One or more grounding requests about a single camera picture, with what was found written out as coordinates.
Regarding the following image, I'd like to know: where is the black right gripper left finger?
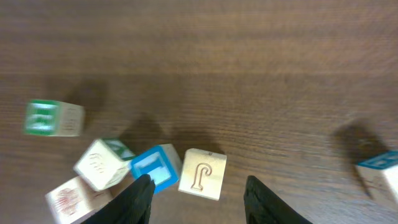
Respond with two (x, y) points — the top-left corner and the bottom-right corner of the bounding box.
(82, 174), (155, 224)

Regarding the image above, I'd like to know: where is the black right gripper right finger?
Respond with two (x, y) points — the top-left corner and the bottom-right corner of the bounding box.
(244, 175), (312, 224)

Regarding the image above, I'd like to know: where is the blue L wooden block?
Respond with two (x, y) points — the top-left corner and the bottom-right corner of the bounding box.
(130, 144), (182, 194)

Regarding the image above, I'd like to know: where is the plain J wooden block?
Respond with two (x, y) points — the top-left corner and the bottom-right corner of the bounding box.
(178, 148), (227, 201)

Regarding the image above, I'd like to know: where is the butterfly I wooden block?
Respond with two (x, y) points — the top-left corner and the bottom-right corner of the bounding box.
(356, 151), (397, 209)

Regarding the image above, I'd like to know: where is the red 6 wooden block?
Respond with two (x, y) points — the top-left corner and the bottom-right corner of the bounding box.
(73, 138), (136, 192)

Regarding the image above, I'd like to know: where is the red number shell block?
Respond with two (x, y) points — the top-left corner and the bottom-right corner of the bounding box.
(45, 176), (113, 224)

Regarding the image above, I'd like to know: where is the green R wooden block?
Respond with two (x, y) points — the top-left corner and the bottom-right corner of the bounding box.
(24, 100), (85, 137)

